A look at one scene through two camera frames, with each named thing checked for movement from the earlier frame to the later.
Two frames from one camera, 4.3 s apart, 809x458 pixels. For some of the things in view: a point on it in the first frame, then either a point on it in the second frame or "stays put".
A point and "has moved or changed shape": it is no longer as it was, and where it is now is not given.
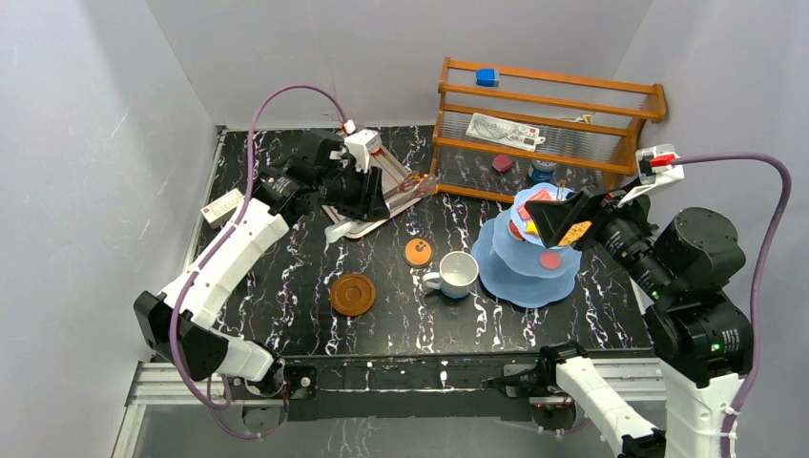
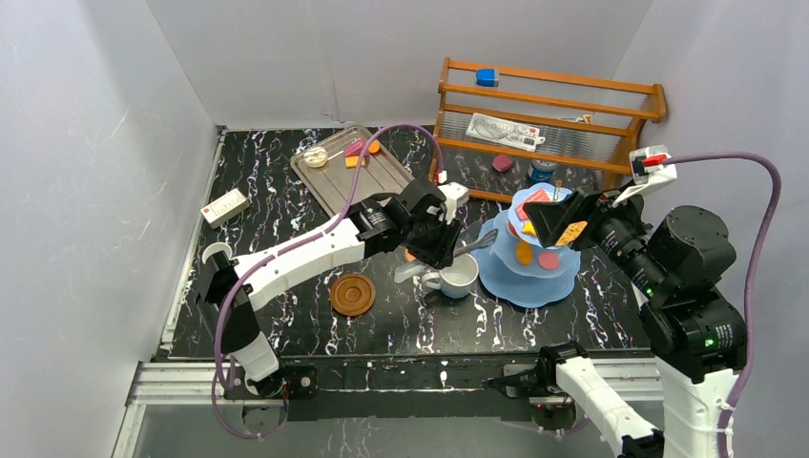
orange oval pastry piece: (424, 186) has moved or changed shape
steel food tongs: (415, 184) has moved or changed shape
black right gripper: (551, 218) stays put
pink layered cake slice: (542, 195) stays put
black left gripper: (369, 197) -> (427, 226)
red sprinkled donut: (512, 227) stays put
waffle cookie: (574, 232) stays put
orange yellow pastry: (530, 228) stays put
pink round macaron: (549, 260) stays put
